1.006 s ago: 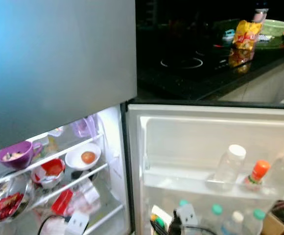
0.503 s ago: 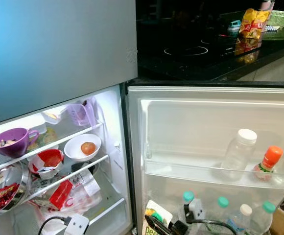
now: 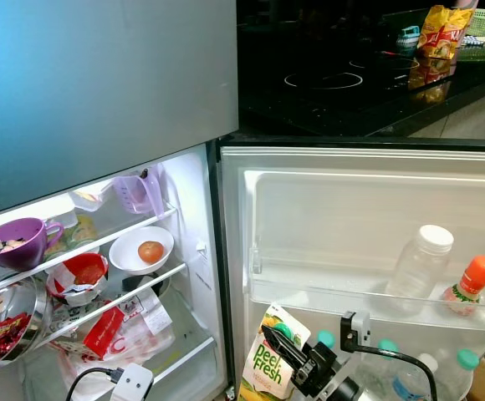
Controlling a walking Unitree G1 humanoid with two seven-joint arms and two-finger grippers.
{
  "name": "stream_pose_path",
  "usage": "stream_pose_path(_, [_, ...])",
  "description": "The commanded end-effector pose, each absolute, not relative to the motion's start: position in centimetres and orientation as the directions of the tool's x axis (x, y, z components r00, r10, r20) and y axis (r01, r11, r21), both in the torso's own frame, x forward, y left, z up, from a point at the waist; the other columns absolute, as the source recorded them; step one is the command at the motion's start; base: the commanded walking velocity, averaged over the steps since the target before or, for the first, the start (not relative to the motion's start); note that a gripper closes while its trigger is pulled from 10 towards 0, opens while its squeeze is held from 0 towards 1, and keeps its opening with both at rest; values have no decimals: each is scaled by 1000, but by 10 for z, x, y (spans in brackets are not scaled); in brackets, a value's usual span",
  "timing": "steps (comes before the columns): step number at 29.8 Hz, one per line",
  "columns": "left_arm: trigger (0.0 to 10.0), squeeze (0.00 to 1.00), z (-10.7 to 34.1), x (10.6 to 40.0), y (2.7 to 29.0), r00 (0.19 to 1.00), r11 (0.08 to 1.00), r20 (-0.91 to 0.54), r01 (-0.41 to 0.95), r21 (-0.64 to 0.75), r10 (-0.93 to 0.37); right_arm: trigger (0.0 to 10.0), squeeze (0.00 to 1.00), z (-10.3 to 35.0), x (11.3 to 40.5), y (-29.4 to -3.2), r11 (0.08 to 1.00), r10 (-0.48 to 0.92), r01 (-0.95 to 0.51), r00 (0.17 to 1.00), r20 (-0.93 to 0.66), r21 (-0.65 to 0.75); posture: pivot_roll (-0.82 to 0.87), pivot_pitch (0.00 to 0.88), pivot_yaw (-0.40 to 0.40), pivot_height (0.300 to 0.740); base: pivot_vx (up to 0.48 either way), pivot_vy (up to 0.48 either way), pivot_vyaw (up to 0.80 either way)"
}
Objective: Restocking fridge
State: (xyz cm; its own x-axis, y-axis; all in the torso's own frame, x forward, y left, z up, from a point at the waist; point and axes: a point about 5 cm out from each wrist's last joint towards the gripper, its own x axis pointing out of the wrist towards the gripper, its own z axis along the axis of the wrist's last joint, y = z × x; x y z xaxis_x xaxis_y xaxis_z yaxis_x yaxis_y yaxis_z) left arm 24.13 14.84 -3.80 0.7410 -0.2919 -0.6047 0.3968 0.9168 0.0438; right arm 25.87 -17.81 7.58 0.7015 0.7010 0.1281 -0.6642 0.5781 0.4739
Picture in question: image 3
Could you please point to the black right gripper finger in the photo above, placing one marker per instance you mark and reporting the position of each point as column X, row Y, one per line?
column 286, row 351

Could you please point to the Peel Fresh juice carton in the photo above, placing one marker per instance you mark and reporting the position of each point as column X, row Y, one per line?
column 263, row 372

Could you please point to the glass fridge shelf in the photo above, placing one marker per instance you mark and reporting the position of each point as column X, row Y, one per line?
column 174, row 272
column 104, row 241

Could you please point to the white lined fridge door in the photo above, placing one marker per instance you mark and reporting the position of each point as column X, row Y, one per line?
column 318, row 217

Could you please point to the green capped water bottle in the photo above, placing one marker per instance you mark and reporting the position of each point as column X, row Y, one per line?
column 324, row 338
column 393, row 376
column 468, row 368

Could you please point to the clear door shelf bin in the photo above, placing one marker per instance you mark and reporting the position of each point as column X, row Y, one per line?
column 318, row 302

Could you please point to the clear crisper drawer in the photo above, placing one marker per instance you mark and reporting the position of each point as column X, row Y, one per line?
column 184, row 368

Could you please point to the white capped water bottle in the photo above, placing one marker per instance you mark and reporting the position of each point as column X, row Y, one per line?
column 428, row 368

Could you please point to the clear bottle with white cap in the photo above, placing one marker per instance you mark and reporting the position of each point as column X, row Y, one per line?
column 418, row 267

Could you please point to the white and red plastic bag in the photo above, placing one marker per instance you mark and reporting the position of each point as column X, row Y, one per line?
column 142, row 330

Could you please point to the red snack packets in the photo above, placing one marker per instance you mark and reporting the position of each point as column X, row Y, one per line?
column 2, row 338

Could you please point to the red tomato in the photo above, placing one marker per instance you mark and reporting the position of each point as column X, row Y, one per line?
column 150, row 251

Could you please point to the orange capped sauce bottle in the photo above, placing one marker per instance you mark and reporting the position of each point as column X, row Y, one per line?
column 472, row 284

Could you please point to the steel bowl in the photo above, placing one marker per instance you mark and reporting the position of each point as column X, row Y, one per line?
column 17, row 296

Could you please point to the red cardboard box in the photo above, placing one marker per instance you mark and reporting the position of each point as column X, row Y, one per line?
column 104, row 330

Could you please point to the wide white bowl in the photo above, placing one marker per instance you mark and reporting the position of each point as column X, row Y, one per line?
column 124, row 255

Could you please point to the purple cup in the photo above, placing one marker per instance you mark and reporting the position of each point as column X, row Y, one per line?
column 17, row 244

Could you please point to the red white paper bucket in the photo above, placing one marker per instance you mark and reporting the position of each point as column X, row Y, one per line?
column 79, row 276

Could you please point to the black stone countertop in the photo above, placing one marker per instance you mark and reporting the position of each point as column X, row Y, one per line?
column 276, row 125

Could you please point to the glass jar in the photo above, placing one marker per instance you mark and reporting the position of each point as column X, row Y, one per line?
column 79, row 230

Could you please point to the white plastic container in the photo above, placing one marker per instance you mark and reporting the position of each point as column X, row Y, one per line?
column 88, row 199

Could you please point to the black induction cooktop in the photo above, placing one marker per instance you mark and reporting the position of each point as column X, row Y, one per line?
column 326, row 79

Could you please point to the grey freezer door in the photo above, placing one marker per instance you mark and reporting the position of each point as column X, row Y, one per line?
column 109, row 83

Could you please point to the small teal plastic basket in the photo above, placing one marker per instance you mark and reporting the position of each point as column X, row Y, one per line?
column 408, row 35

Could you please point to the yellow snack bag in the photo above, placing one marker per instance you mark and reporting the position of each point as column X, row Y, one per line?
column 441, row 29

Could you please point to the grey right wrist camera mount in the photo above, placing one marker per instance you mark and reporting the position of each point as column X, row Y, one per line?
column 355, row 330

